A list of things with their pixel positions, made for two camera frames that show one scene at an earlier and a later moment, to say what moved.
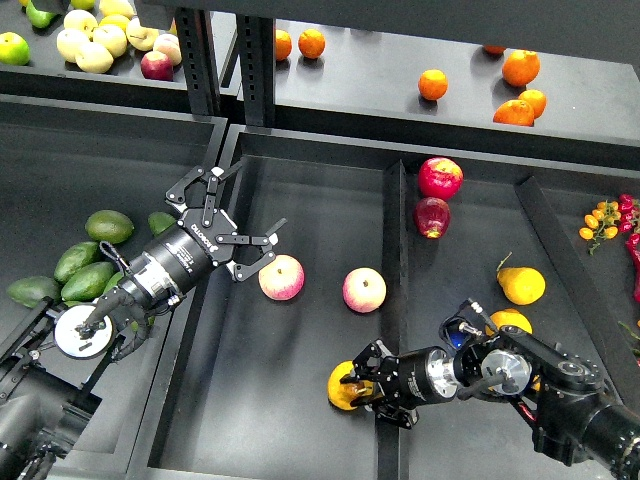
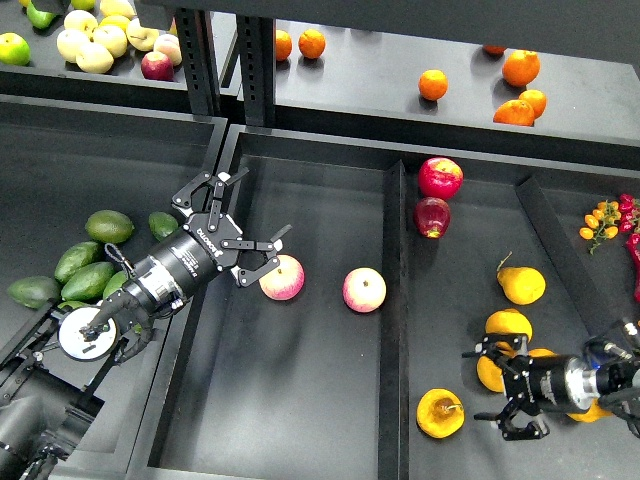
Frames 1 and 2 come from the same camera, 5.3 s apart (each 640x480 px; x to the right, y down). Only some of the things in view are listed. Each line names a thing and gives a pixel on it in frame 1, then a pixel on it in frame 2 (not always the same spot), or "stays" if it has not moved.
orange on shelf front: x=515 y=112 stays
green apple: x=14 y=49 stays
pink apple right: x=364 y=290 stays
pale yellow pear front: x=93 y=57 stays
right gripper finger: x=387 y=410 to x=531 y=431
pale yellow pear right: x=140 y=37 stays
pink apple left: x=283 y=278 stays
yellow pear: x=341 y=393 to x=440 y=412
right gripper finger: x=372 y=362 to x=501 y=347
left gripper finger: x=243 y=270 to x=248 y=275
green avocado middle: x=88 y=283 stays
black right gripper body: x=419 y=377 to x=540 y=385
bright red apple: x=440 y=177 stays
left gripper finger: x=176 y=193 to x=220 y=181
